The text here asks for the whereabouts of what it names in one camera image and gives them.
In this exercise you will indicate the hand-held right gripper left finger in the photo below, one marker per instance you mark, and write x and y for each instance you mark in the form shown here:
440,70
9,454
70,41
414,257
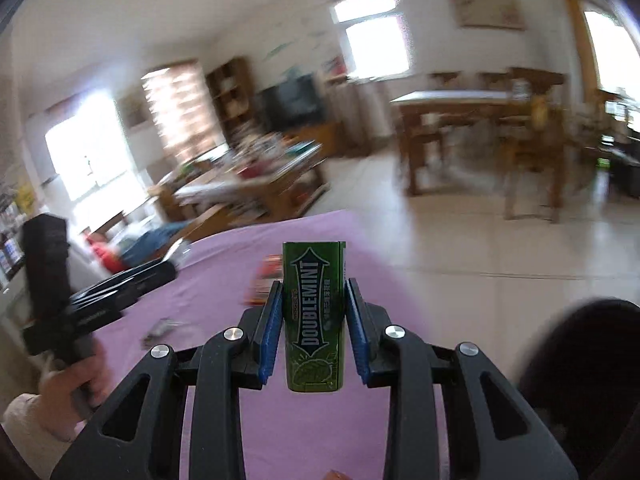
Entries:
267,335

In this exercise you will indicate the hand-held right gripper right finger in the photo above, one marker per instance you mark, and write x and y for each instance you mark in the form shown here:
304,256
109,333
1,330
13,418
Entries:
357,330

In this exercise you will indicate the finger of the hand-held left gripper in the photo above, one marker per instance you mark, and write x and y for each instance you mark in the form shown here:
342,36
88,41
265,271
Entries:
130,282

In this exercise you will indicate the green chewing gum box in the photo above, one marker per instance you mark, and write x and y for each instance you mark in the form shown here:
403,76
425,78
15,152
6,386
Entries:
312,310

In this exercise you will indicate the black trash bin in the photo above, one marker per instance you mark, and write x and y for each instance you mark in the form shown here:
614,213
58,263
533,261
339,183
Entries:
590,360

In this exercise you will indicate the person's left forearm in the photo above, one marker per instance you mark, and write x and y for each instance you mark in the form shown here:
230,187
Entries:
30,425

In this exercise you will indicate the person's left hand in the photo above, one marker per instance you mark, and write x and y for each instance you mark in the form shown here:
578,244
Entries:
65,390

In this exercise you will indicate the red cushion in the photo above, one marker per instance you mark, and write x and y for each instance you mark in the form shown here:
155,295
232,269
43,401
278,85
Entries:
105,255

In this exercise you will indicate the blue cloth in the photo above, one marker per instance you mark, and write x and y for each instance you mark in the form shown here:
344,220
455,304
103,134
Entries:
150,242

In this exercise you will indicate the small crumpled wrapper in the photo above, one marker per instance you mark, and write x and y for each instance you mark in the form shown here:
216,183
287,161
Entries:
162,332

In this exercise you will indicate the small red box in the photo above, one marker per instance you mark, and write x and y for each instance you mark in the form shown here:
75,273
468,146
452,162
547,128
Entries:
265,272

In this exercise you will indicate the purple tablecloth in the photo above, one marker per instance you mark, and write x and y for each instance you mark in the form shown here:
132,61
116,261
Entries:
215,280

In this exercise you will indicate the bright living room window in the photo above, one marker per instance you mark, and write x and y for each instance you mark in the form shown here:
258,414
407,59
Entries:
95,150

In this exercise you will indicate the cluttered wooden coffee table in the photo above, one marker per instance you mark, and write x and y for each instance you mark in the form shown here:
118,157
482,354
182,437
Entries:
240,180

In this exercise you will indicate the window with blinds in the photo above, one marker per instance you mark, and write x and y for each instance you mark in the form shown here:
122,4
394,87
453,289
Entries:
180,110

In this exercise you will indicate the wooden television cabinet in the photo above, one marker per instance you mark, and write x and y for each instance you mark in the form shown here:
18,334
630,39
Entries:
330,137

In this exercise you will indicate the wooden bookshelf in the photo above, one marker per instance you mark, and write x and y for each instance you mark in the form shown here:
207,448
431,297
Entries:
232,100

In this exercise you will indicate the black television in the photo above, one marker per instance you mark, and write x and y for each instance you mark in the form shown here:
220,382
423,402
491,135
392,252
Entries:
292,102

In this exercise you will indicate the wooden dining table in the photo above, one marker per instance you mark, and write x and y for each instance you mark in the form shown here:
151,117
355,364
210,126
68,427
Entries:
450,105

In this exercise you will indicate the wooden chair with oval back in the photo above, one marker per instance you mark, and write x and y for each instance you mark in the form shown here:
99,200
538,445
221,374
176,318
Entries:
535,160

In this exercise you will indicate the white framed window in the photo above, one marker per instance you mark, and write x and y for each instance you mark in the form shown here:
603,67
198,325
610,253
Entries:
372,40

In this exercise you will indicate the large balcony window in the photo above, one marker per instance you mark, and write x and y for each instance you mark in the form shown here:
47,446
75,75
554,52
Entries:
607,55

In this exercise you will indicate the framed wall picture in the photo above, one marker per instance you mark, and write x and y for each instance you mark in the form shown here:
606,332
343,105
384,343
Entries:
485,7

